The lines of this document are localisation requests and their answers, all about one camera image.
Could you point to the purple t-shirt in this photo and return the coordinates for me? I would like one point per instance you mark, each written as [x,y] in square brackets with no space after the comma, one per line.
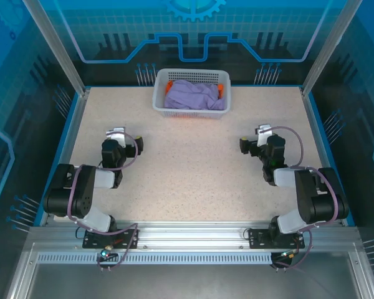
[190,93]

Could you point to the white perforated plastic basket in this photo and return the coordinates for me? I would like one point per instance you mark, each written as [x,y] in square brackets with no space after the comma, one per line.
[190,74]

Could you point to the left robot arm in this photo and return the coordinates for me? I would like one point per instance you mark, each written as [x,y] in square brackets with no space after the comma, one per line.
[81,199]

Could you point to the orange t-shirt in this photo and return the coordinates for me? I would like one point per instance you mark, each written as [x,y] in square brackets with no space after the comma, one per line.
[168,85]

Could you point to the steel shelf panel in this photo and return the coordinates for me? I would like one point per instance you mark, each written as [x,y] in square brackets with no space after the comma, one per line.
[190,280]

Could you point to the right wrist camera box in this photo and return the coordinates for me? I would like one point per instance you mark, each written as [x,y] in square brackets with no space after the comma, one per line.
[263,137]

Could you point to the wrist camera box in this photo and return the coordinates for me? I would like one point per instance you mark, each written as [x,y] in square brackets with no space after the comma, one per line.
[117,134]
[263,137]

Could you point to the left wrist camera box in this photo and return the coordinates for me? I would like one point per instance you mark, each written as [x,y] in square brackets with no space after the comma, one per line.
[117,134]

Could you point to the aluminium table side rail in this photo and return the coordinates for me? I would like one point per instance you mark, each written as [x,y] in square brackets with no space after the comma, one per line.
[310,109]
[70,140]

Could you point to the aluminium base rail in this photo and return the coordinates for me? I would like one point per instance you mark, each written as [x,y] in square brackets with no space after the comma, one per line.
[190,236]

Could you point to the aluminium frame post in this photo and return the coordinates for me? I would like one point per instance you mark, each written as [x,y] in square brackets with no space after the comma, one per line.
[330,46]
[54,43]

